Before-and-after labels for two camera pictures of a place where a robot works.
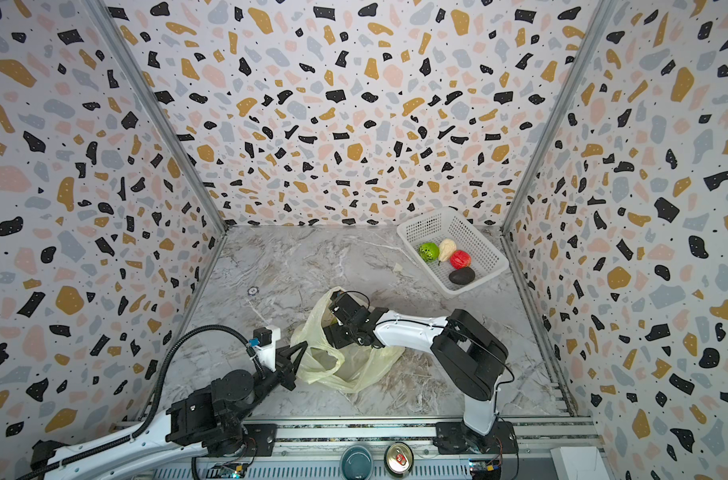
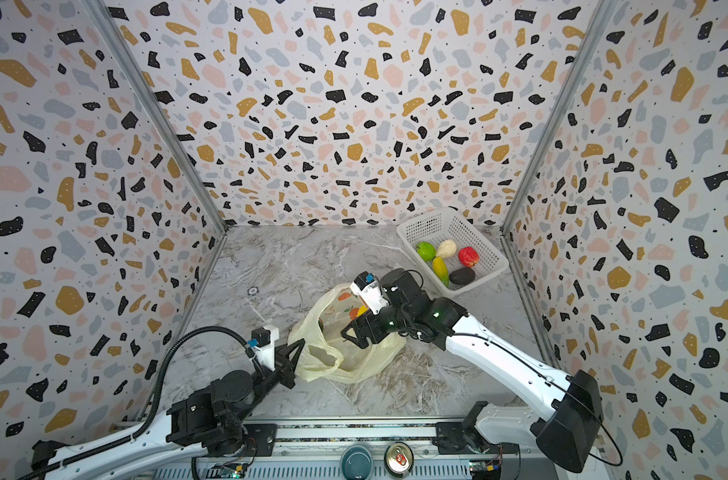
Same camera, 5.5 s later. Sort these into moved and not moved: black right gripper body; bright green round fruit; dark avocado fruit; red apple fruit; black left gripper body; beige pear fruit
Moved: red apple fruit; black right gripper body
Not moved: dark avocado fruit; black left gripper body; beige pear fruit; bright green round fruit
